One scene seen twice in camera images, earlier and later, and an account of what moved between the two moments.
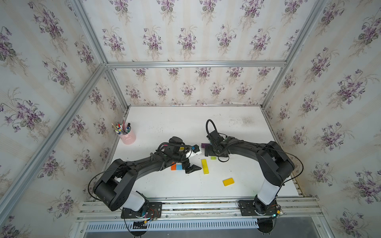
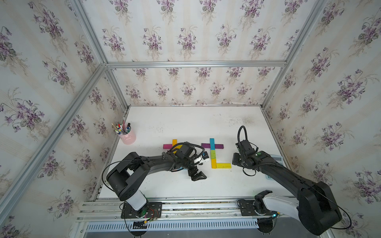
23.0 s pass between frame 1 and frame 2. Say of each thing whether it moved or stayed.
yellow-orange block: moved
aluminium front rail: stayed
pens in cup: stayed
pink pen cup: stayed
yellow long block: moved
